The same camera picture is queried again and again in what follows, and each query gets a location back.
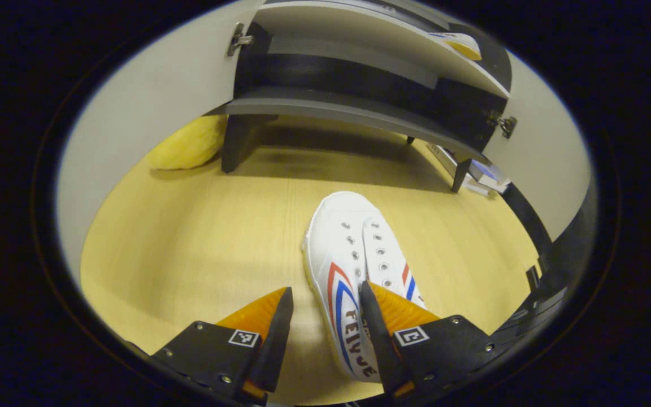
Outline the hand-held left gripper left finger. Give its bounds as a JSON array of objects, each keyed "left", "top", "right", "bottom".
[{"left": 147, "top": 287, "right": 294, "bottom": 405}]

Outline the black backdrop cloth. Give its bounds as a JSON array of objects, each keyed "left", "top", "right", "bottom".
[{"left": 495, "top": 175, "right": 600, "bottom": 362}]

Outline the white striped shoe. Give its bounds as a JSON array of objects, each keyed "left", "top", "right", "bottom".
[
  {"left": 302, "top": 191, "right": 431, "bottom": 384},
  {"left": 428, "top": 31, "right": 483, "bottom": 62}
]

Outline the light grey cabinet shelf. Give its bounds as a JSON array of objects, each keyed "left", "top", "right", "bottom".
[{"left": 255, "top": 0, "right": 510, "bottom": 99}]

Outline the grey shoe cabinet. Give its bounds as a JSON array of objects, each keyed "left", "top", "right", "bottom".
[{"left": 207, "top": 0, "right": 514, "bottom": 193}]

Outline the grey cabinet door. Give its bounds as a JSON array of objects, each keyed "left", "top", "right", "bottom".
[
  {"left": 56, "top": 0, "right": 267, "bottom": 283},
  {"left": 481, "top": 50, "right": 593, "bottom": 241}
]

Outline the dark grey cabinet shelf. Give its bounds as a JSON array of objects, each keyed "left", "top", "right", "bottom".
[{"left": 207, "top": 85, "right": 487, "bottom": 162}]

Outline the metal door hinge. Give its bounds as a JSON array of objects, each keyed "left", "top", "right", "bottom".
[
  {"left": 227, "top": 23, "right": 254, "bottom": 56},
  {"left": 487, "top": 111, "right": 517, "bottom": 139}
]

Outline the yellow soft object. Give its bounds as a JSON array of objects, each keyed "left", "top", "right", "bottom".
[{"left": 147, "top": 115, "right": 229, "bottom": 170}]

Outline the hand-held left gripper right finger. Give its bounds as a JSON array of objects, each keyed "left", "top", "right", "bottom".
[{"left": 358, "top": 280, "right": 507, "bottom": 403}]

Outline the white blue flat box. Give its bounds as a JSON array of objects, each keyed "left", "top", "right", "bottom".
[{"left": 427, "top": 142, "right": 511, "bottom": 196}]

